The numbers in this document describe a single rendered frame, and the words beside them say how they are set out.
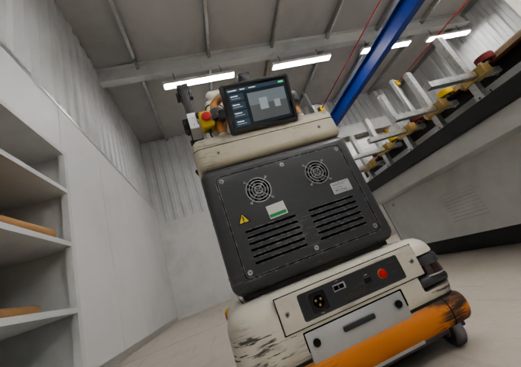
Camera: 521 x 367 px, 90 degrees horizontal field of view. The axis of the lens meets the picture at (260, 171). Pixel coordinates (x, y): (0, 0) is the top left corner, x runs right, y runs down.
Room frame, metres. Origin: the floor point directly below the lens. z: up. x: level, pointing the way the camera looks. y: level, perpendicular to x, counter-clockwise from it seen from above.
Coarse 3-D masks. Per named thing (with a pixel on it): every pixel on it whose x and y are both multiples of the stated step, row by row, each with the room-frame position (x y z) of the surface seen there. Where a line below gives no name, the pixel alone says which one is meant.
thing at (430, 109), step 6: (450, 102) 1.38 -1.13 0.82; (456, 102) 1.38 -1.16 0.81; (426, 108) 1.33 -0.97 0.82; (432, 108) 1.34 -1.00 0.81; (402, 114) 1.29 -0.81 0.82; (408, 114) 1.30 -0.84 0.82; (414, 114) 1.31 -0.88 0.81; (420, 114) 1.33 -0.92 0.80; (396, 120) 1.28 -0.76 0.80; (402, 120) 1.32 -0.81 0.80
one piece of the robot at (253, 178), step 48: (240, 144) 0.80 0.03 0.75; (288, 144) 0.84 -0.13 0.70; (336, 144) 0.88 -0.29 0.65; (240, 192) 0.78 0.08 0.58; (288, 192) 0.82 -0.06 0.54; (336, 192) 0.86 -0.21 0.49; (240, 240) 0.77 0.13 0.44; (288, 240) 0.81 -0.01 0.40; (336, 240) 0.84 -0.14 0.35; (384, 240) 0.90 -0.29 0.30; (240, 288) 0.76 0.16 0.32
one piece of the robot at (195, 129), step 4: (188, 116) 1.17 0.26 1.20; (192, 116) 1.17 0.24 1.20; (188, 120) 1.17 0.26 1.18; (192, 120) 1.17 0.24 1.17; (196, 120) 1.17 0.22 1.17; (192, 124) 1.16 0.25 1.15; (196, 124) 1.17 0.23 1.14; (192, 128) 1.16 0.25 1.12; (196, 128) 1.17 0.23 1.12; (200, 128) 1.18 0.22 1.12; (192, 132) 1.18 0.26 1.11; (196, 132) 1.20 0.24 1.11; (200, 132) 1.21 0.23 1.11; (192, 136) 1.21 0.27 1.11; (196, 136) 1.22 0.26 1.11; (200, 136) 1.24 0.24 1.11
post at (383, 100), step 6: (378, 96) 1.65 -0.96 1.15; (384, 96) 1.63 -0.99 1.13; (384, 102) 1.63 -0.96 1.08; (384, 108) 1.66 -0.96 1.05; (390, 108) 1.63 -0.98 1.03; (390, 114) 1.64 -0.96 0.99; (396, 114) 1.64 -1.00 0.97; (396, 126) 1.65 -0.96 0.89; (402, 126) 1.63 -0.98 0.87; (402, 138) 1.66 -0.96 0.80; (408, 138) 1.63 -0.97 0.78; (408, 144) 1.65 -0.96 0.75; (414, 144) 1.63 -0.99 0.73
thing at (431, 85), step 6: (498, 66) 1.14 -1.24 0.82; (468, 72) 1.10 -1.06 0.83; (474, 72) 1.11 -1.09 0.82; (492, 72) 1.13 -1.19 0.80; (498, 72) 1.15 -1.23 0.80; (444, 78) 1.06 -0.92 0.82; (450, 78) 1.07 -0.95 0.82; (456, 78) 1.07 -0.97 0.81; (462, 78) 1.08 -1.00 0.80; (468, 78) 1.10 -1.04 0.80; (474, 78) 1.12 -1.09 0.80; (426, 84) 1.05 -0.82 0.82; (432, 84) 1.04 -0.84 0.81; (438, 84) 1.05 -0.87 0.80; (444, 84) 1.06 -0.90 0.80; (450, 84) 1.08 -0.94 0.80; (456, 84) 1.10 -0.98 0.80; (426, 90) 1.06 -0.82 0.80
